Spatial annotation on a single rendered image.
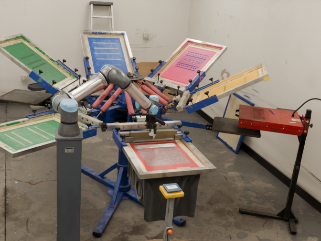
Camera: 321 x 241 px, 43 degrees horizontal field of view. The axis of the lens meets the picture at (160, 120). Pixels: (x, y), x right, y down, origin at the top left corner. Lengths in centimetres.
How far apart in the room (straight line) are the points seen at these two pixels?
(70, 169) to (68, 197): 22
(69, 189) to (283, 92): 308
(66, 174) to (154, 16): 502
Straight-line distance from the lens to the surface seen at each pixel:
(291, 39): 514
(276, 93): 534
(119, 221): 414
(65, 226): 319
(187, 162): 316
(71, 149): 289
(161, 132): 343
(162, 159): 317
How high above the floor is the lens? 230
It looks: 20 degrees down
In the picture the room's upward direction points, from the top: 5 degrees clockwise
